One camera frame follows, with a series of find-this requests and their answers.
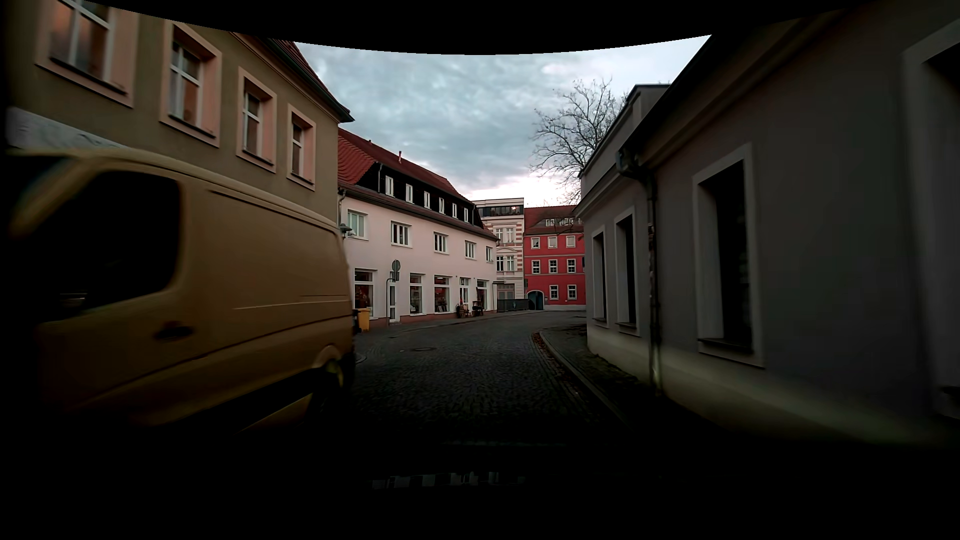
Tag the grey building with white-framed windows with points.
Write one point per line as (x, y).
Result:
(810, 247)

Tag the yellow van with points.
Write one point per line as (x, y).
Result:
(225, 300)

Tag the grey building with flat roof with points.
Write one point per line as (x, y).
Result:
(615, 247)

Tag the bare tree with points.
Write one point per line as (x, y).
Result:
(574, 135)

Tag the cobbled pavement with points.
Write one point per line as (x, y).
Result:
(600, 375)

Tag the dark cobblestone road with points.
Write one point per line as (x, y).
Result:
(465, 375)

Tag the car's own bonnet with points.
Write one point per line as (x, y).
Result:
(450, 491)

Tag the yellow bin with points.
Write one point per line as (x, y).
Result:
(364, 319)

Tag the pale building with balconies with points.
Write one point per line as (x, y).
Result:
(508, 247)

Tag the beige building with pink-framed windows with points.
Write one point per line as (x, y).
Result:
(225, 161)

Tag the pavement along white building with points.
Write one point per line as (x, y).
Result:
(442, 322)

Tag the white building with red roof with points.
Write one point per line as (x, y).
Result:
(420, 259)

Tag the road sign on post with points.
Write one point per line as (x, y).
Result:
(394, 271)

